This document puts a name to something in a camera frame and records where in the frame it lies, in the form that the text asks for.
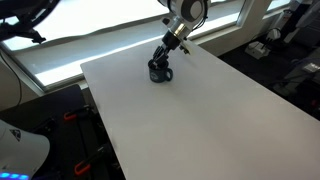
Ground black camera tripod mount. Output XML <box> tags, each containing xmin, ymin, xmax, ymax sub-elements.
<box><xmin>0</xmin><ymin>0</ymin><xmax>63</xmax><ymax>45</ymax></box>

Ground thin black cable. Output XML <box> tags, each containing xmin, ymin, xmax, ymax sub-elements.
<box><xmin>0</xmin><ymin>49</ymin><xmax>24</xmax><ymax>108</ymax></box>

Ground black clamp orange handle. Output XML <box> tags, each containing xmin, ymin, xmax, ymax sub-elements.
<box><xmin>73</xmin><ymin>145</ymin><xmax>113</xmax><ymax>176</ymax></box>
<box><xmin>63</xmin><ymin>105</ymin><xmax>95</xmax><ymax>122</ymax></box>

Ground grey padded chair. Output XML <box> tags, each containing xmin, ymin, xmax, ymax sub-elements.
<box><xmin>273</xmin><ymin>54</ymin><xmax>320</xmax><ymax>98</ymax></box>

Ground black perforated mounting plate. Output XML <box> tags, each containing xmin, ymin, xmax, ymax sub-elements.
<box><xmin>31</xmin><ymin>109</ymin><xmax>116</xmax><ymax>180</ymax></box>

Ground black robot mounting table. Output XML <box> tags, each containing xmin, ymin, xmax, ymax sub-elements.
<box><xmin>0</xmin><ymin>83</ymin><xmax>127</xmax><ymax>180</ymax></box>

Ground white power adapter box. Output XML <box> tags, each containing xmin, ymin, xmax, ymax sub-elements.
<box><xmin>245</xmin><ymin>40</ymin><xmax>268</xmax><ymax>60</ymax></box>

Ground grey window sill ledge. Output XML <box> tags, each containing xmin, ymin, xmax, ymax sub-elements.
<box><xmin>0</xmin><ymin>9</ymin><xmax>248</xmax><ymax>93</ymax></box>

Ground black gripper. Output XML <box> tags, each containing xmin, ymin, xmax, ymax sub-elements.
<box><xmin>148</xmin><ymin>30</ymin><xmax>183</xmax><ymax>69</ymax></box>

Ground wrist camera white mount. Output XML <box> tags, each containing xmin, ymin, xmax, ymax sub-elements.
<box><xmin>179</xmin><ymin>42</ymin><xmax>192</xmax><ymax>55</ymax></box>

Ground dark teal mug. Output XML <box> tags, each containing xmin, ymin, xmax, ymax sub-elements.
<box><xmin>147</xmin><ymin>59</ymin><xmax>174</xmax><ymax>84</ymax></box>

